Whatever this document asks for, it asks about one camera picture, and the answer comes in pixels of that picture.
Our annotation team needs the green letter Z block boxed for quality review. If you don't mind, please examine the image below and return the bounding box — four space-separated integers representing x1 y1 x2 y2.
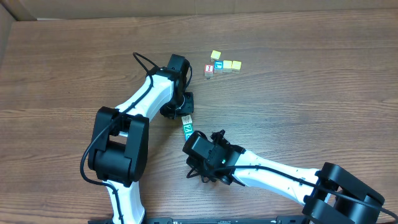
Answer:
183 123 193 134

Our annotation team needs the blue letter P block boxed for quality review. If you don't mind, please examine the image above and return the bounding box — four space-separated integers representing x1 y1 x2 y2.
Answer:
185 133 192 141

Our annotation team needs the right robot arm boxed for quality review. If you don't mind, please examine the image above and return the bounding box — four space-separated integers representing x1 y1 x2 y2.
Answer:
183 130 385 223

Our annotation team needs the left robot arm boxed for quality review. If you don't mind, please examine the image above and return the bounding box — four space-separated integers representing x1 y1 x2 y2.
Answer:
80 54 194 223

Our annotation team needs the red letter I block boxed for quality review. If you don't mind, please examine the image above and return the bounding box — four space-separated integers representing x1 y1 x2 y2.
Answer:
204 65 214 78

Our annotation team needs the blue picture block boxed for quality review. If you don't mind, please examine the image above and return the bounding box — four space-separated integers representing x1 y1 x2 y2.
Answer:
214 61 223 73

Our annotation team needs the yellow block far top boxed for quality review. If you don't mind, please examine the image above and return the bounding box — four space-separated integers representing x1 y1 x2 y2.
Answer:
210 50 221 62

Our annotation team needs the yellow block middle row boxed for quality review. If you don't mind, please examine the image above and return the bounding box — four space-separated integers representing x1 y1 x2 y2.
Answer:
223 60 233 73

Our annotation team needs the yellow block row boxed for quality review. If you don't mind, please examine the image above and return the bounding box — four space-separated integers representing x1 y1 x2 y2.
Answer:
223 60 233 73
231 60 242 73

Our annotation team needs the yellow block right row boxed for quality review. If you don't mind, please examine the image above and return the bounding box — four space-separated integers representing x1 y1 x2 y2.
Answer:
231 60 242 73

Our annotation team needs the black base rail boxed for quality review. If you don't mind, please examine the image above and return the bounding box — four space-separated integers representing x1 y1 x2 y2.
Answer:
88 215 365 224

